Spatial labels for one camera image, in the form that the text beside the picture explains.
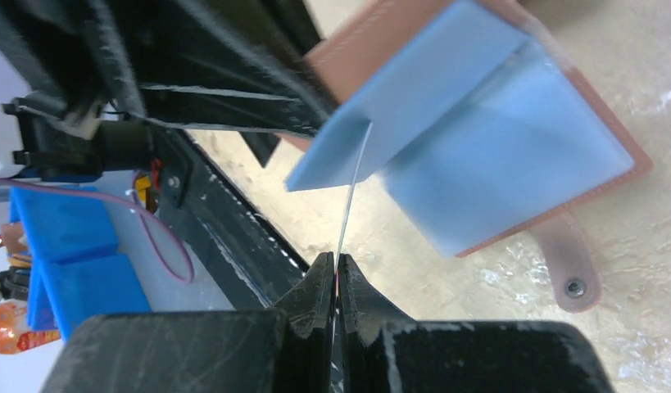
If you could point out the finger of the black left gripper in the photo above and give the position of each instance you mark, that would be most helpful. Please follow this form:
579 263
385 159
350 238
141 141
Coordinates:
220 65

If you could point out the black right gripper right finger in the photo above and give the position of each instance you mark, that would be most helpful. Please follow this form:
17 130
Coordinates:
385 350

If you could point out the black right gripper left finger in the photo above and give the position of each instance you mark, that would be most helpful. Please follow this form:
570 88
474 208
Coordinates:
283 348

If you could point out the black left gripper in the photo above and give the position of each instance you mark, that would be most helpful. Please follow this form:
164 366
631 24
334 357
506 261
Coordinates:
82 113

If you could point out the black VIP card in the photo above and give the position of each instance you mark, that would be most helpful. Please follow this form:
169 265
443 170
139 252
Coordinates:
351 192

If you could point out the pink leather card holder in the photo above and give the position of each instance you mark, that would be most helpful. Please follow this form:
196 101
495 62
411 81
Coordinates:
479 126

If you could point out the blue plastic bin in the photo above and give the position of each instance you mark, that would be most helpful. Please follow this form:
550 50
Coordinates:
78 271

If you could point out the orange snack packet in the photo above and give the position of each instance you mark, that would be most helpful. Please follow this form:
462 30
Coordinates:
16 336

